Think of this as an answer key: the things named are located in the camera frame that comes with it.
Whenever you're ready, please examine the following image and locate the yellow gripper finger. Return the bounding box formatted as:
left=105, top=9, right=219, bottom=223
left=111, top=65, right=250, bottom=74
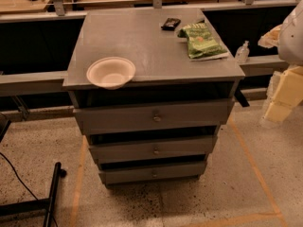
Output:
left=264, top=65, right=303, bottom=123

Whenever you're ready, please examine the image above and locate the green jalapeno chip bag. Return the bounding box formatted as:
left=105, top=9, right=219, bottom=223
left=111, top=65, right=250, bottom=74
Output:
left=178, top=22, right=228, bottom=61

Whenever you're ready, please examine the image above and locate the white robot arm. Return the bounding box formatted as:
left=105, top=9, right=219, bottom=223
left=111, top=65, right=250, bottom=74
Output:
left=258, top=1, right=303, bottom=122

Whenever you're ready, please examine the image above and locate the white paper bowl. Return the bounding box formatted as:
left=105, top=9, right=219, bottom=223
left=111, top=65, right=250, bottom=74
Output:
left=86, top=57, right=135, bottom=90

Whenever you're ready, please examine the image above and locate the clear sanitizer bottle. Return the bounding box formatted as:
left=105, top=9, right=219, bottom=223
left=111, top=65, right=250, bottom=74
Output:
left=235, top=41, right=249, bottom=63

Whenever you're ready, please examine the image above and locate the small black snack packet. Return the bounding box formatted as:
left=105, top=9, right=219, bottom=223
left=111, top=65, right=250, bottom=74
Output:
left=161, top=18, right=181, bottom=31

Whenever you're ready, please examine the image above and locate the middle grey drawer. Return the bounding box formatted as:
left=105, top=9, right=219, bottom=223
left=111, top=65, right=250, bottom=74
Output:
left=89, top=135, right=217, bottom=164

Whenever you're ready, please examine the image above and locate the grey drawer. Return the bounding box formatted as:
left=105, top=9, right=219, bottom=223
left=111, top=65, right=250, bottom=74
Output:
left=74, top=99, right=234, bottom=135
left=99, top=161, right=206, bottom=185
left=89, top=135, right=217, bottom=164

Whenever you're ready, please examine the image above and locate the top grey drawer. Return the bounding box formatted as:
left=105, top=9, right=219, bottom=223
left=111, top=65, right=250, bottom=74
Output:
left=74, top=99, right=234, bottom=135

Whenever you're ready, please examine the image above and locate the bottom grey drawer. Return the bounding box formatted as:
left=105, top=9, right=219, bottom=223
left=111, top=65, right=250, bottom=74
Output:
left=99, top=161, right=206, bottom=185

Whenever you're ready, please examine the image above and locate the grey metal railing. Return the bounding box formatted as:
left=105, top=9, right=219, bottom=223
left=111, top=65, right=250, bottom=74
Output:
left=0, top=0, right=300, bottom=96

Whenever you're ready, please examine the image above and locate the black stand base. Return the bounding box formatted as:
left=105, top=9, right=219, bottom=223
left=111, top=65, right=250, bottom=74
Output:
left=0, top=161, right=67, bottom=227

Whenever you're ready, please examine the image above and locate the black floor cable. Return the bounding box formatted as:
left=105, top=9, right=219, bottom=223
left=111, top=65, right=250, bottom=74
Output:
left=0, top=151, right=60, bottom=227

